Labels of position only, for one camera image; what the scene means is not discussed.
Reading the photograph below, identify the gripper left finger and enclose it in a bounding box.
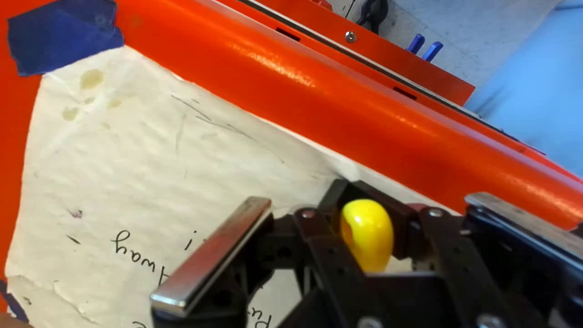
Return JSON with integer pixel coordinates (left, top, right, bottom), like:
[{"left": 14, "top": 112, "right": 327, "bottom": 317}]
[{"left": 149, "top": 178, "right": 389, "bottom": 328}]

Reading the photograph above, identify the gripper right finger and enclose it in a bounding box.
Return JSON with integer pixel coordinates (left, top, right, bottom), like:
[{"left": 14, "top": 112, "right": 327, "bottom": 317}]
[{"left": 362, "top": 180, "right": 583, "bottom": 328}]

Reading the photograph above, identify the small yellow object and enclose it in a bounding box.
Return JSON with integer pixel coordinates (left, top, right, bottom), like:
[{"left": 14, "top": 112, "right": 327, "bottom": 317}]
[{"left": 338, "top": 196, "right": 395, "bottom": 275}]

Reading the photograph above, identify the white paper sheet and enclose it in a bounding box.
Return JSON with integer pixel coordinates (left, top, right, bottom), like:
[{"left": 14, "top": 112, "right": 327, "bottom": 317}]
[{"left": 3, "top": 43, "right": 453, "bottom": 328}]

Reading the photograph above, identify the light blue cloth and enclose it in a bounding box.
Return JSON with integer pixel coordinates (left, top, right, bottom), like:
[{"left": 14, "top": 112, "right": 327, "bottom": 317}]
[{"left": 462, "top": 0, "right": 583, "bottom": 178}]

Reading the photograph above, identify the orange metal tool chest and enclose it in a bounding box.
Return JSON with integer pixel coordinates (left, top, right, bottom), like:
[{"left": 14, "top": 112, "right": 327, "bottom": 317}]
[{"left": 0, "top": 0, "right": 583, "bottom": 315}]

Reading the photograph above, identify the blue tool handle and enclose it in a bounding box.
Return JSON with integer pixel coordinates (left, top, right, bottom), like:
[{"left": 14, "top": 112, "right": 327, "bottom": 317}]
[
  {"left": 420, "top": 40, "right": 444, "bottom": 63},
  {"left": 405, "top": 32, "right": 425, "bottom": 54}
]

